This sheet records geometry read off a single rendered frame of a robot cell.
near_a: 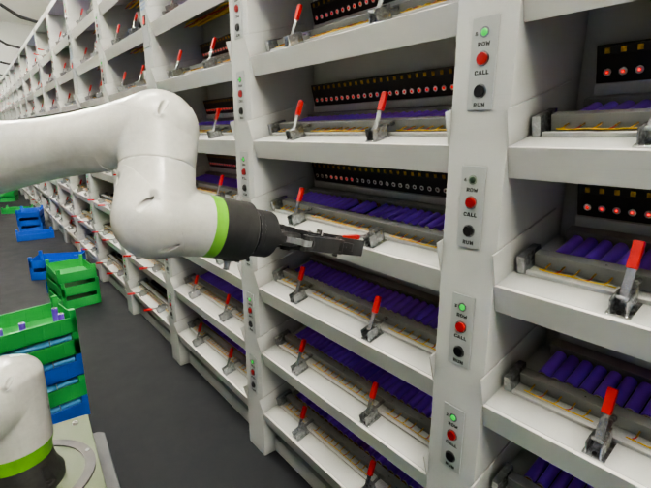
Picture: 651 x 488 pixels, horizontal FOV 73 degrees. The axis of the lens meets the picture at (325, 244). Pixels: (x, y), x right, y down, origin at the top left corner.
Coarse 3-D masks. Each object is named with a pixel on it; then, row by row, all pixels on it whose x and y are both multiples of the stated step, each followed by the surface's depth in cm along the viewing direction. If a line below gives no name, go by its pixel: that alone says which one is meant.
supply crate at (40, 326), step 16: (48, 304) 159; (0, 320) 149; (16, 320) 152; (32, 320) 156; (48, 320) 156; (64, 320) 145; (0, 336) 133; (16, 336) 136; (32, 336) 139; (48, 336) 143; (0, 352) 134
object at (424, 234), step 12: (288, 204) 118; (300, 204) 112; (312, 204) 110; (312, 216) 107; (324, 216) 106; (336, 216) 102; (348, 216) 98; (360, 216) 95; (372, 216) 94; (360, 228) 93; (372, 228) 93; (384, 228) 90; (396, 228) 87; (408, 228) 84; (420, 228) 83; (408, 240) 83; (420, 240) 81; (432, 240) 80
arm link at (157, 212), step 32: (128, 160) 56; (160, 160) 56; (128, 192) 55; (160, 192) 55; (192, 192) 59; (128, 224) 54; (160, 224) 55; (192, 224) 58; (224, 224) 61; (160, 256) 58; (192, 256) 62
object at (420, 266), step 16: (272, 192) 120; (288, 192) 123; (304, 192) 126; (368, 192) 108; (384, 192) 103; (400, 192) 100; (272, 208) 119; (288, 208) 119; (304, 224) 105; (320, 224) 103; (416, 240) 84; (352, 256) 90; (368, 256) 86; (384, 256) 82; (400, 256) 80; (416, 256) 79; (432, 256) 77; (384, 272) 84; (400, 272) 80; (416, 272) 77; (432, 272) 74; (432, 288) 75
